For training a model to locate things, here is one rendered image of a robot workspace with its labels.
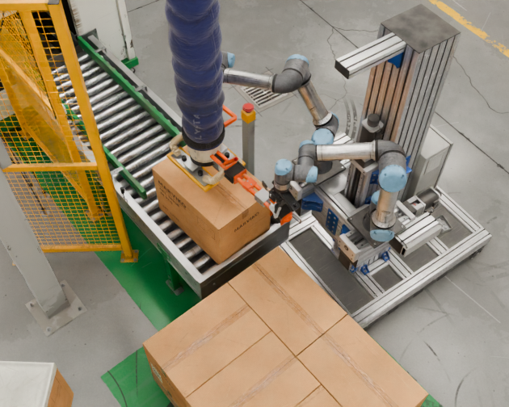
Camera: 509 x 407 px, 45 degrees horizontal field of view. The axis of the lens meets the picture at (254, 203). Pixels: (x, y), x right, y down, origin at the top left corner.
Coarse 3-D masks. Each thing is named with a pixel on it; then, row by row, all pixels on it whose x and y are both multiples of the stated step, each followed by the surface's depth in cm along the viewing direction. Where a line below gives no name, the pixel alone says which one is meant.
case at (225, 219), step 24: (168, 168) 361; (168, 192) 363; (192, 192) 350; (216, 192) 351; (240, 192) 351; (192, 216) 355; (216, 216) 341; (240, 216) 344; (264, 216) 366; (216, 240) 348; (240, 240) 362
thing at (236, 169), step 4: (232, 164) 321; (236, 164) 322; (240, 164) 321; (224, 168) 319; (228, 168) 320; (232, 168) 320; (236, 168) 320; (240, 168) 320; (244, 168) 320; (224, 172) 320; (228, 172) 319; (232, 172) 319; (236, 172) 319; (240, 172) 317; (244, 172) 319; (228, 176) 320; (232, 176) 316; (236, 176) 316; (240, 176) 319; (232, 180) 319; (236, 180) 318
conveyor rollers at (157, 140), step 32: (64, 64) 474; (96, 64) 479; (64, 96) 455; (96, 96) 453; (160, 128) 436; (128, 160) 421; (160, 160) 417; (128, 192) 401; (160, 224) 386; (192, 256) 374
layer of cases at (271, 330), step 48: (240, 288) 360; (288, 288) 360; (192, 336) 342; (240, 336) 342; (288, 336) 342; (336, 336) 342; (192, 384) 325; (240, 384) 326; (288, 384) 326; (336, 384) 326; (384, 384) 326
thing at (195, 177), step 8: (184, 152) 344; (176, 160) 339; (184, 160) 338; (184, 168) 337; (200, 168) 336; (192, 176) 333; (200, 176) 333; (200, 184) 330; (208, 184) 330; (216, 184) 331
